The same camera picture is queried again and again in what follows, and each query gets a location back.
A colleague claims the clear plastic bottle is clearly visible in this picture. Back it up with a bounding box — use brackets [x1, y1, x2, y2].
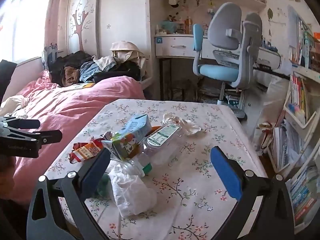
[139, 122, 184, 169]

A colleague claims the yellow book on bed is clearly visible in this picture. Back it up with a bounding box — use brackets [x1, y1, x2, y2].
[66, 82, 96, 91]

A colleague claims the blue grey desk chair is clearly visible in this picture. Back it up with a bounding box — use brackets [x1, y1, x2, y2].
[193, 2, 263, 120]

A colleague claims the white desk with drawer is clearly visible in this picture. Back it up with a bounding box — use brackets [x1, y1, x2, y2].
[154, 33, 282, 100]

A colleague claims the white tissue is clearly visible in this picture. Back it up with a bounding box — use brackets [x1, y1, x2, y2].
[106, 160, 157, 218]

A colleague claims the white plastic bag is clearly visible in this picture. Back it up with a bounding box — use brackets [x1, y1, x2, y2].
[252, 76, 289, 154]

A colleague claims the floral tablecloth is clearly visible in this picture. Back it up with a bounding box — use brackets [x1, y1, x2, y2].
[43, 99, 268, 240]

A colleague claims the blue milk carton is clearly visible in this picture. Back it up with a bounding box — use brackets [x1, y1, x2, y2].
[101, 114, 152, 160]

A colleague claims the white bookshelf with books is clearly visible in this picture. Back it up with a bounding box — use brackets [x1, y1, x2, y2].
[271, 15, 319, 233]

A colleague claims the red orange snack bag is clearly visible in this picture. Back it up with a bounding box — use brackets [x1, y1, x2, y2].
[69, 139, 103, 164]

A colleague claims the clear crumpled plastic wrapper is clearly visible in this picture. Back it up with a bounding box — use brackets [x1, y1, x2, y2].
[162, 113, 202, 136]

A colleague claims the pink duvet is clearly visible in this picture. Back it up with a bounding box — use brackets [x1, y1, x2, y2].
[1, 70, 145, 205]

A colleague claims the pile of clothes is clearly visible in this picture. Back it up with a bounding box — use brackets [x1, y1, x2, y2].
[48, 41, 147, 87]

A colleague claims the white wardrobe with tree decal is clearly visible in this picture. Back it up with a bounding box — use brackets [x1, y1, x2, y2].
[66, 0, 151, 57]

